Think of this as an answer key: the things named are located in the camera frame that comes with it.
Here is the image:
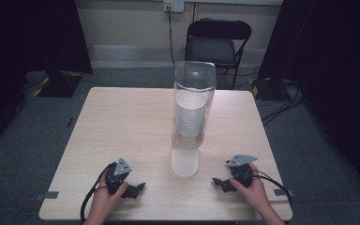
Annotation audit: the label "clear plastic cup dispenser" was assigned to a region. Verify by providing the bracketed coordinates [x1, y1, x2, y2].
[170, 60, 218, 178]

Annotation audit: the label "black curtain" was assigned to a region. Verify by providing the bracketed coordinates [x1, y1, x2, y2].
[257, 0, 360, 203]

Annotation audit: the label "black folding chair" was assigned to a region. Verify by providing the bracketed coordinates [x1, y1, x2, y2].
[184, 18, 253, 90]

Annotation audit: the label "person's right hand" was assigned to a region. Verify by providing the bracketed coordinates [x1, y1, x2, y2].
[229, 162, 274, 213]

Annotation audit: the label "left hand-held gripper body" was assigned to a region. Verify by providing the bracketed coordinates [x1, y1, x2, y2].
[105, 157, 133, 198]

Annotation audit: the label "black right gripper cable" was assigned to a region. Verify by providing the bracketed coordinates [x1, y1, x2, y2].
[252, 170, 294, 210]

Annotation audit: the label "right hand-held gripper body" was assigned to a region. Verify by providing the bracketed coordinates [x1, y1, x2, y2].
[225, 153, 259, 188]

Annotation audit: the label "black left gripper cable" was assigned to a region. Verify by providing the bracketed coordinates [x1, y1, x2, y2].
[80, 162, 117, 225]

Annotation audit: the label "white wall socket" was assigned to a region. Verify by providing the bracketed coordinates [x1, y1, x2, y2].
[163, 0, 186, 14]

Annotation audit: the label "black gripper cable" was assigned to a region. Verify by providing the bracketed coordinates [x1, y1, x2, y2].
[252, 170, 294, 210]
[80, 162, 117, 225]

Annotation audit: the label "black floor cables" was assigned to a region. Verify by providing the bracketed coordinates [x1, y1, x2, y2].
[260, 79, 306, 127]

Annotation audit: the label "black stand base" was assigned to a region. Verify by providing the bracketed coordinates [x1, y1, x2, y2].
[32, 70, 84, 98]
[248, 76, 295, 101]

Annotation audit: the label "stack of white paper cups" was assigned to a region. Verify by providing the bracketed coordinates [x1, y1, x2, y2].
[174, 89, 207, 138]

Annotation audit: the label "grey tape strip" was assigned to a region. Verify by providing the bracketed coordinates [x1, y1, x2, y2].
[34, 190, 60, 202]
[273, 188, 295, 198]

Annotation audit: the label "black wall socket cable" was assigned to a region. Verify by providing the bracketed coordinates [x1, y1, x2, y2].
[167, 8, 177, 68]

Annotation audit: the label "person's left hand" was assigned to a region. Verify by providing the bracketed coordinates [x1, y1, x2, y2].
[88, 181, 129, 221]

